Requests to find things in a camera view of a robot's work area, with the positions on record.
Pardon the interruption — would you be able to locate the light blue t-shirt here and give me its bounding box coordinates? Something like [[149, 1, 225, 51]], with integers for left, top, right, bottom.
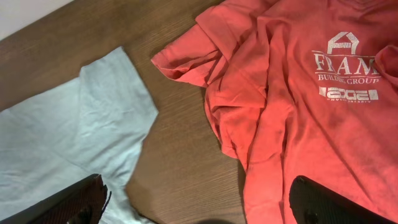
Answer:
[[1, 47, 158, 223]]

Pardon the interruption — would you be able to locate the red printed t-shirt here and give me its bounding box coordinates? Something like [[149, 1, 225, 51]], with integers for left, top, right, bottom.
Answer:
[[152, 0, 397, 223]]

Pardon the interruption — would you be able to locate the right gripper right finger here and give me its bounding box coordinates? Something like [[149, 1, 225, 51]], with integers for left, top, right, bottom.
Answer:
[[289, 175, 396, 224]]

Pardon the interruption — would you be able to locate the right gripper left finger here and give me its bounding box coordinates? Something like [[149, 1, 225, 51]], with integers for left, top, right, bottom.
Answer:
[[1, 174, 111, 224]]

